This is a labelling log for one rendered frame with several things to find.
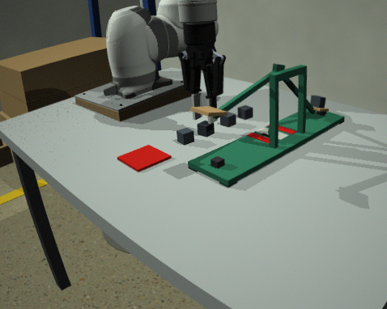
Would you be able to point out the flat red square plate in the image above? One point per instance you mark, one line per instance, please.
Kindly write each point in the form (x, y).
(144, 158)

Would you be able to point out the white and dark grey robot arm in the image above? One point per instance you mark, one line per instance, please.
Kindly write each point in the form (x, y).
(137, 40)

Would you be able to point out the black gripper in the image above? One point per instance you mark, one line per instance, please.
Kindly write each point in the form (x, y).
(200, 50)

